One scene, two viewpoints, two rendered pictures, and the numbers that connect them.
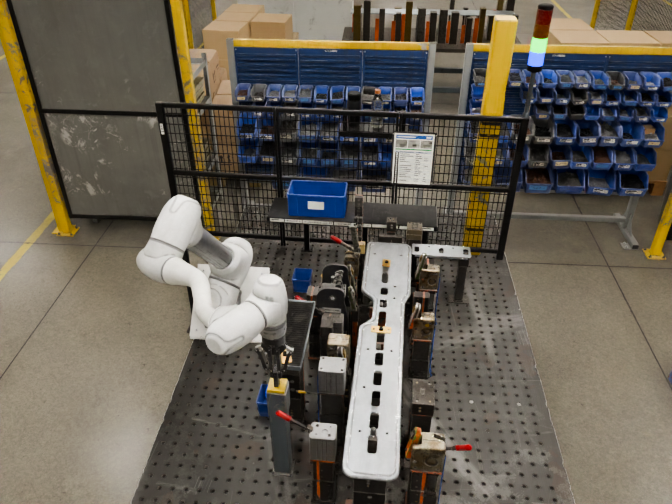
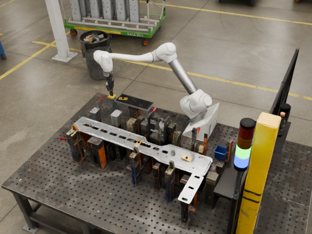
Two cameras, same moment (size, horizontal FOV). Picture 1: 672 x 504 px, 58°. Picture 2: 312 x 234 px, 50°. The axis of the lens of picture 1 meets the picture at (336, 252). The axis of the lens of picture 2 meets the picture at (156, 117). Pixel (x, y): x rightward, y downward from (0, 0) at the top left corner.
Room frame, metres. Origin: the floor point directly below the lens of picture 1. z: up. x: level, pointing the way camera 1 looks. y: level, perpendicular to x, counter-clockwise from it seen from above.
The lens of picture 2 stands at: (2.93, -2.15, 3.05)
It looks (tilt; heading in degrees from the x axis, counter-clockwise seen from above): 39 degrees down; 113
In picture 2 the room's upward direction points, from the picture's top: 3 degrees counter-clockwise
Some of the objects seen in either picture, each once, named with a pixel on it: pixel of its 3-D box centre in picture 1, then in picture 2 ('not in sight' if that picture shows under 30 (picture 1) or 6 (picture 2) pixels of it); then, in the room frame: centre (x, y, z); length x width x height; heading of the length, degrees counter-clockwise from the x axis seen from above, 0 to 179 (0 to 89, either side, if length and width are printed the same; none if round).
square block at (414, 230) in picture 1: (412, 255); (211, 190); (2.62, -0.40, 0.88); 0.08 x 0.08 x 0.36; 84
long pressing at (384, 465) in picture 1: (382, 334); (136, 142); (1.88, -0.19, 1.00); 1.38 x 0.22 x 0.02; 174
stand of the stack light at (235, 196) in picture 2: (534, 68); (240, 165); (2.85, -0.93, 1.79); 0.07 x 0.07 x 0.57
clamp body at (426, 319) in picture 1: (421, 345); (135, 167); (1.94, -0.37, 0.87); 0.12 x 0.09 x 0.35; 84
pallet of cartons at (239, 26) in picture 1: (256, 64); not in sight; (7.00, 0.91, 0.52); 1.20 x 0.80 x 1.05; 173
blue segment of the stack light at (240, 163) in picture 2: (536, 57); (241, 158); (2.85, -0.93, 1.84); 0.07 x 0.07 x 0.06
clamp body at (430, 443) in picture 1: (424, 473); (75, 146); (1.30, -0.31, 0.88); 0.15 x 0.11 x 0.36; 84
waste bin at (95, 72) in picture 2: not in sight; (97, 55); (0.07, 2.14, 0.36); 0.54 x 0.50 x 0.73; 86
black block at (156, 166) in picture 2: (419, 318); (157, 178); (2.16, -0.39, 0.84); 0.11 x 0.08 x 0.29; 84
